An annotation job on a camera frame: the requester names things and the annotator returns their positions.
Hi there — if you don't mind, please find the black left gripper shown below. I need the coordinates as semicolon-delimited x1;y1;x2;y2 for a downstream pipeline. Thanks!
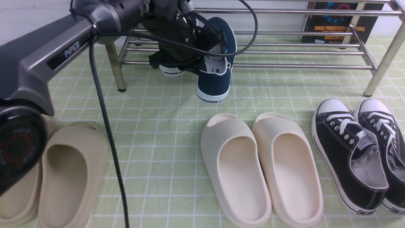
141;0;227;70

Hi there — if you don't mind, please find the right cream foam slide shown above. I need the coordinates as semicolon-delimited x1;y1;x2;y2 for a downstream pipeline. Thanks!
252;112;324;228

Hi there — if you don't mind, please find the left tan foam slide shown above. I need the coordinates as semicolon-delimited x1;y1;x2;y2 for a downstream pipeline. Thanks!
0;117;57;228

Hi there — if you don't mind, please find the black canvas sneaker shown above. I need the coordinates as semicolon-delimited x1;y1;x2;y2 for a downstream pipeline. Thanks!
311;98;389;215
353;98;405;215

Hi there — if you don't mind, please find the navy canvas sneaker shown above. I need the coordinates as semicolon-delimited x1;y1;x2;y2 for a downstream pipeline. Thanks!
196;17;238;104
159;65;184;77

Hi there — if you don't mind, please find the cream foam slide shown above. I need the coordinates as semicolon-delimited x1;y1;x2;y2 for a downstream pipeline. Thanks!
252;112;324;228
201;113;272;228

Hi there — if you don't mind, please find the right black canvas sneaker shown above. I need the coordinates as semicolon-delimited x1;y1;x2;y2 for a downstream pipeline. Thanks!
353;98;405;215

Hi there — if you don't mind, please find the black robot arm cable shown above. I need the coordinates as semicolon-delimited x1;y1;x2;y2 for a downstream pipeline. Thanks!
70;0;258;228

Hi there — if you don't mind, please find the tan foam slide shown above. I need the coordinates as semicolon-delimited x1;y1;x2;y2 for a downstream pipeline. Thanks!
0;117;57;228
38;122;110;228

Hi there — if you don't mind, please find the left cream foam slide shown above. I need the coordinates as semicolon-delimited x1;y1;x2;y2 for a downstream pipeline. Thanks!
201;113;272;228

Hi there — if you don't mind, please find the right tan foam slide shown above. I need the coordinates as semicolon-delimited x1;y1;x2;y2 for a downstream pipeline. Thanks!
38;122;110;228

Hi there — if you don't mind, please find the stainless steel shoe rack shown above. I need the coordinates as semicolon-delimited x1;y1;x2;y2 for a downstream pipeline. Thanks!
104;0;405;98

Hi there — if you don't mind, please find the black image processing book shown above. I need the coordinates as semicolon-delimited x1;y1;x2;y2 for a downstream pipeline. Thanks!
300;2;378;44

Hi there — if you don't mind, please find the left black canvas sneaker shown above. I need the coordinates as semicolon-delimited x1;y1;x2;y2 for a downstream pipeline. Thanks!
311;98;389;215

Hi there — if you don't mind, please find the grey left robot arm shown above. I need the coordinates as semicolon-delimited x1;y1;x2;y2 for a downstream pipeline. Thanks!
1;0;225;195

